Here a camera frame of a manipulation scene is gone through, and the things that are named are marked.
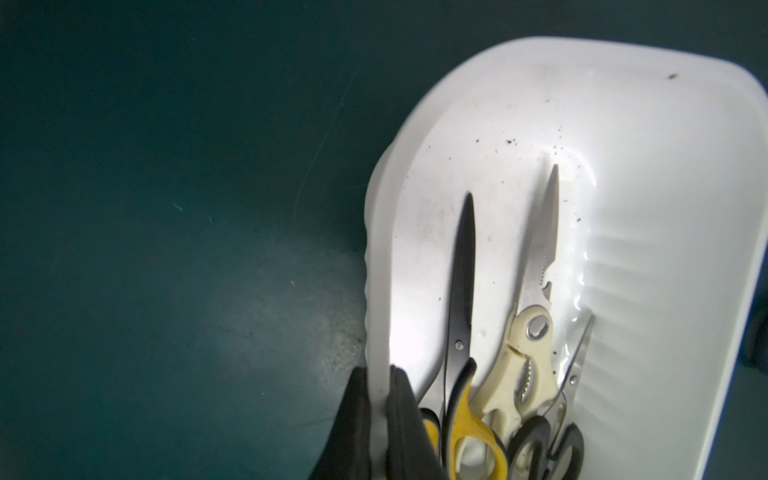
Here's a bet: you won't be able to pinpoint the cream kitchen shears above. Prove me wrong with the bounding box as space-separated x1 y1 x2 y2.
470 165 559 445

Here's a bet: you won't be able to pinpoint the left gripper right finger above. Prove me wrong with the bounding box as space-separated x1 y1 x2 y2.
386 365 447 480

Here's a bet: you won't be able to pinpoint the small black handled scissors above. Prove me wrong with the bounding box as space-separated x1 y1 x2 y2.
507 316 595 479

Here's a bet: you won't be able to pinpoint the green table mat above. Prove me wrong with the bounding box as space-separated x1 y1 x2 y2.
1 1 767 479

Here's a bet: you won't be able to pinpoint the yellow black handled scissors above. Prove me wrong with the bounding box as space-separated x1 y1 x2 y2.
419 193 509 479

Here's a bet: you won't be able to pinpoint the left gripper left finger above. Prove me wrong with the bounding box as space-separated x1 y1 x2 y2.
310 367 371 480

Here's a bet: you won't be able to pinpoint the white plastic storage box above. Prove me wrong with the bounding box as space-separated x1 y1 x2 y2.
365 37 767 479

